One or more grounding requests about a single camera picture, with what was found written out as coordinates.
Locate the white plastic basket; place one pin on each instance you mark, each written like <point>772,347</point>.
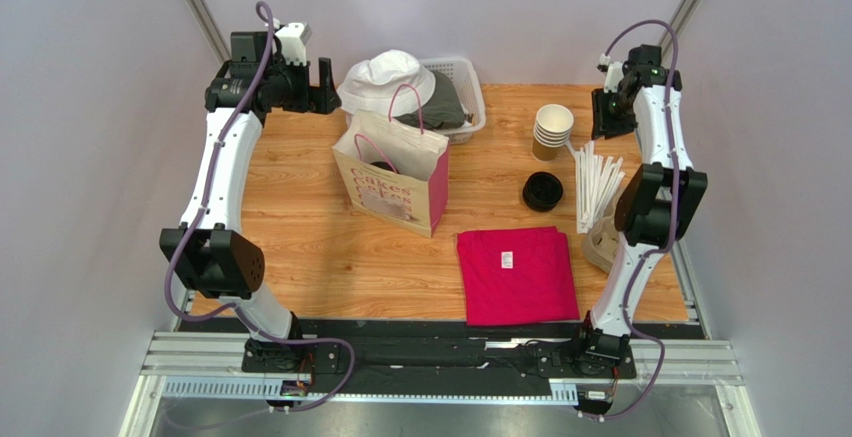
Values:
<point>466,83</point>

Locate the olive green folded garment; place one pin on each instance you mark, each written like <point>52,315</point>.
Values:
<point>429,101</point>

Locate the white bucket hat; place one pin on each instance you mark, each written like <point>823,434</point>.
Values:
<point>393,81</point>

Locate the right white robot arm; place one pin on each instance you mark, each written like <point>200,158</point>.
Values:
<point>640,96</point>

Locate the stack of paper cups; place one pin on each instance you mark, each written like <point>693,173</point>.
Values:
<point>552,130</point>

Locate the pink and cream paper bag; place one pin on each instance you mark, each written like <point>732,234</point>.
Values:
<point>415,197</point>

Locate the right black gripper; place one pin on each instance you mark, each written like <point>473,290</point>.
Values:
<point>608,115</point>

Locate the bundle of white straws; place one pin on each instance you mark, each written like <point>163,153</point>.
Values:
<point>597,179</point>

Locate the cardboard cup carrier tray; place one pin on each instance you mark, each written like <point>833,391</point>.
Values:
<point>600,244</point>

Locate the folded red t-shirt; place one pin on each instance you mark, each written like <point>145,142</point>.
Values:
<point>516,277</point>

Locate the stack of black lids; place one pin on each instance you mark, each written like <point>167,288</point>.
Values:
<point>542,192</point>

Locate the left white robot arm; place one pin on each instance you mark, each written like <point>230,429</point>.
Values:
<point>212,266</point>

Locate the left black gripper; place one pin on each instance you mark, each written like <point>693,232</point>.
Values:
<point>312,99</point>

